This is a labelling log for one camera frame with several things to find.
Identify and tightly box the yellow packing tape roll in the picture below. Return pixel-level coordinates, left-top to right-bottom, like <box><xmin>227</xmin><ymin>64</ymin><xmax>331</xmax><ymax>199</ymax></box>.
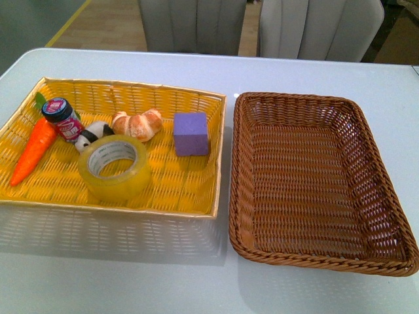
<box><xmin>78</xmin><ymin>135</ymin><xmax>151</xmax><ymax>202</ymax></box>

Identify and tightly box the brown wicker basket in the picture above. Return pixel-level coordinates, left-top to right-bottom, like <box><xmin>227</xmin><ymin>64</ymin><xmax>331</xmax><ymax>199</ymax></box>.
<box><xmin>229</xmin><ymin>92</ymin><xmax>418</xmax><ymax>277</ymax></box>

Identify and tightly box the yellow woven basket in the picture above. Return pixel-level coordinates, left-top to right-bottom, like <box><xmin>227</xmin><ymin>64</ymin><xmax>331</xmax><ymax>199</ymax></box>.
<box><xmin>0</xmin><ymin>77</ymin><xmax>227</xmax><ymax>259</ymax></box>

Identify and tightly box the purple foam cube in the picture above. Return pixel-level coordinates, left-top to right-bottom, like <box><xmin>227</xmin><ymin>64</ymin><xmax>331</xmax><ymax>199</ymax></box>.
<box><xmin>173</xmin><ymin>113</ymin><xmax>209</xmax><ymax>157</ymax></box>

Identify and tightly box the toy croissant bread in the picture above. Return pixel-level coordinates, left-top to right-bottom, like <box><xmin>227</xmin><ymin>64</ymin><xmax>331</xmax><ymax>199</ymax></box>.
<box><xmin>111</xmin><ymin>109</ymin><xmax>162</xmax><ymax>142</ymax></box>

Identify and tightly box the toy panda figure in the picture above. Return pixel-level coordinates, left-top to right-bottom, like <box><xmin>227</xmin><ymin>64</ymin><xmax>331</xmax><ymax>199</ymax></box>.
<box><xmin>75</xmin><ymin>121</ymin><xmax>114</xmax><ymax>153</ymax></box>

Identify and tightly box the left grey upholstered chair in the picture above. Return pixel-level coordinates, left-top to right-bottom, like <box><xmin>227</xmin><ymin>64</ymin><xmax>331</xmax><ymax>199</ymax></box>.
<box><xmin>138</xmin><ymin>0</ymin><xmax>247</xmax><ymax>56</ymax></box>

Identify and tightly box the grey upholstered chair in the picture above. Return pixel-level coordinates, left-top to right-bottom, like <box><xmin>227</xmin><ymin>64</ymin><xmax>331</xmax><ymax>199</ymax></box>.
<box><xmin>138</xmin><ymin>0</ymin><xmax>247</xmax><ymax>56</ymax></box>
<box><xmin>257</xmin><ymin>0</ymin><xmax>384</xmax><ymax>62</ymax></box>

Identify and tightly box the small pink labelled bottle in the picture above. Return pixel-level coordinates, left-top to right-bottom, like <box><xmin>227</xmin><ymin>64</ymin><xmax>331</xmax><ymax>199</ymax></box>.
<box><xmin>41</xmin><ymin>97</ymin><xmax>84</xmax><ymax>143</ymax></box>

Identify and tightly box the orange toy carrot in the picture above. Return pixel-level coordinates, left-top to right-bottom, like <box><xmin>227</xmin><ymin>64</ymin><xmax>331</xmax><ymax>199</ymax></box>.
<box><xmin>10</xmin><ymin>92</ymin><xmax>58</xmax><ymax>187</ymax></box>

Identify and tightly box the right grey upholstered chair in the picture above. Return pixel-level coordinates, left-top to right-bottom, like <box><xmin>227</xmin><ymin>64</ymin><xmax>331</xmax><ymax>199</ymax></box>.
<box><xmin>257</xmin><ymin>0</ymin><xmax>384</xmax><ymax>62</ymax></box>

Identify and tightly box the brown sofa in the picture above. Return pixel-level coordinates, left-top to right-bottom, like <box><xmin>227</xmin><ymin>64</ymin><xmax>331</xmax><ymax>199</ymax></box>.
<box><xmin>362</xmin><ymin>1</ymin><xmax>418</xmax><ymax>65</ymax></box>

